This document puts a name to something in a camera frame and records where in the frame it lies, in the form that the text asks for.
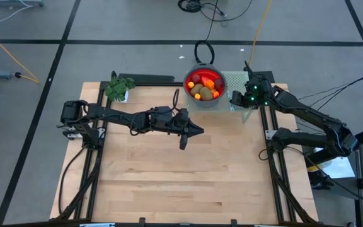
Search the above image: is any long black box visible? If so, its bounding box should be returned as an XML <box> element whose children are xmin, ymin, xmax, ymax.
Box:
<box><xmin>118</xmin><ymin>73</ymin><xmax>175</xmax><ymax>83</ymax></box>

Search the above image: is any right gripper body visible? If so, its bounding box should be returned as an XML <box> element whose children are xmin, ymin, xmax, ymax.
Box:
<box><xmin>230</xmin><ymin>77</ymin><xmax>275</xmax><ymax>108</ymax></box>

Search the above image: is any black perforated plate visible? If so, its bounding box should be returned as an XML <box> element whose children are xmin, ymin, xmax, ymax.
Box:
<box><xmin>262</xmin><ymin>71</ymin><xmax>275</xmax><ymax>84</ymax></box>

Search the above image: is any green perforated metal stand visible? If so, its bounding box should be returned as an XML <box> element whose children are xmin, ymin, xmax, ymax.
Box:
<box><xmin>185</xmin><ymin>71</ymin><xmax>255</xmax><ymax>124</ymax></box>

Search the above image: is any yellow hanging cable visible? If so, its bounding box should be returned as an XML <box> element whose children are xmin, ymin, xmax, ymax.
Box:
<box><xmin>247</xmin><ymin>0</ymin><xmax>273</xmax><ymax>67</ymax></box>

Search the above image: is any white floor cable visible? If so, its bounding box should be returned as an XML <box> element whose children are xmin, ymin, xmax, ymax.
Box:
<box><xmin>0</xmin><ymin>0</ymin><xmax>33</xmax><ymax>38</ymax></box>

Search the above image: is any white sheet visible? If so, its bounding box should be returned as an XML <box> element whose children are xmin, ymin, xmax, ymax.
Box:
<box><xmin>307</xmin><ymin>156</ymin><xmax>356</xmax><ymax>180</ymax></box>

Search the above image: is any black cable bundle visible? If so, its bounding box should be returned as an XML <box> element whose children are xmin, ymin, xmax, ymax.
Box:
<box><xmin>177</xmin><ymin>0</ymin><xmax>253</xmax><ymax>23</ymax></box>

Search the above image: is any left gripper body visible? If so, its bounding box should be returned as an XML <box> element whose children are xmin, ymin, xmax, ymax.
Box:
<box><xmin>161</xmin><ymin>106</ymin><xmax>192</xmax><ymax>151</ymax></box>

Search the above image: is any brown kiwi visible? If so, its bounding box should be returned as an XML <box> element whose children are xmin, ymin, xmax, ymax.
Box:
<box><xmin>190</xmin><ymin>83</ymin><xmax>204</xmax><ymax>97</ymax></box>
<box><xmin>199</xmin><ymin>86</ymin><xmax>214</xmax><ymax>102</ymax></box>

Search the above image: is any black hanging cable with loop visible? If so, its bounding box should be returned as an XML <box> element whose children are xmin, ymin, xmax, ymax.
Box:
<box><xmin>193</xmin><ymin>0</ymin><xmax>220</xmax><ymax>65</ymax></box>

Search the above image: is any black aluminium table frame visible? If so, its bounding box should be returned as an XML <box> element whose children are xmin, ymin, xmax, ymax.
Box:
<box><xmin>55</xmin><ymin>80</ymin><xmax>320</xmax><ymax>224</ymax></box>

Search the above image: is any green plant in white pot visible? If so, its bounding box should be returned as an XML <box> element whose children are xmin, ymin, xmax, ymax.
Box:
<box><xmin>104</xmin><ymin>76</ymin><xmax>137</xmax><ymax>103</ymax></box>

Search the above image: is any yellow floor cable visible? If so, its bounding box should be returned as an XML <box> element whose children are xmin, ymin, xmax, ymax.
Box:
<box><xmin>0</xmin><ymin>24</ymin><xmax>41</xmax><ymax>84</ymax></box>

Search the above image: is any red collapsible bowl grey rim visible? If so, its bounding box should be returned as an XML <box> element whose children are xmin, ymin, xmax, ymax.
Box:
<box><xmin>183</xmin><ymin>62</ymin><xmax>228</xmax><ymax>108</ymax></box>

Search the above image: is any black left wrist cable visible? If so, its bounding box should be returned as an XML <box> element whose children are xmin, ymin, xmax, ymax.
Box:
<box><xmin>171</xmin><ymin>88</ymin><xmax>181</xmax><ymax>112</ymax></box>

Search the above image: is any black arm base cable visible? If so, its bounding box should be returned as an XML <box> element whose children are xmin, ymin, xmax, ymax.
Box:
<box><xmin>57</xmin><ymin>146</ymin><xmax>86</xmax><ymax>217</ymax></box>

